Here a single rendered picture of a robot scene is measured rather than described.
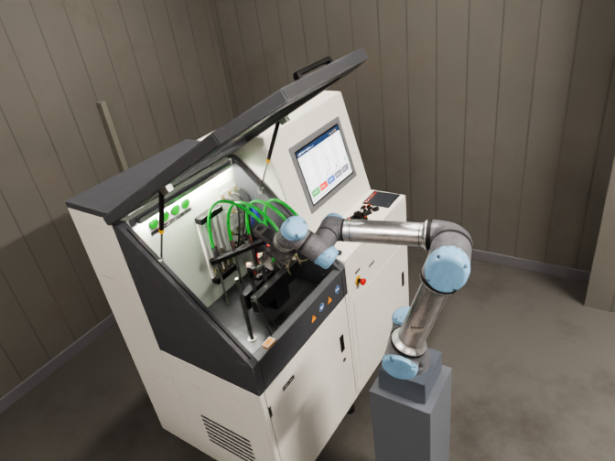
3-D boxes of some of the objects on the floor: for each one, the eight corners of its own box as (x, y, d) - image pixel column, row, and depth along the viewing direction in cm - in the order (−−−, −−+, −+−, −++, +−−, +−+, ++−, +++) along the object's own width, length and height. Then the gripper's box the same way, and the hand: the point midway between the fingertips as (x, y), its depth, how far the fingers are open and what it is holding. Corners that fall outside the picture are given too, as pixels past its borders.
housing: (201, 457, 262) (106, 212, 186) (165, 435, 277) (63, 200, 201) (334, 302, 358) (308, 98, 281) (302, 292, 373) (269, 95, 296)
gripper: (281, 266, 158) (267, 282, 177) (308, 240, 164) (293, 257, 183) (262, 247, 159) (251, 264, 178) (290, 221, 165) (276, 241, 184)
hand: (267, 254), depth 180 cm, fingers open, 7 cm apart
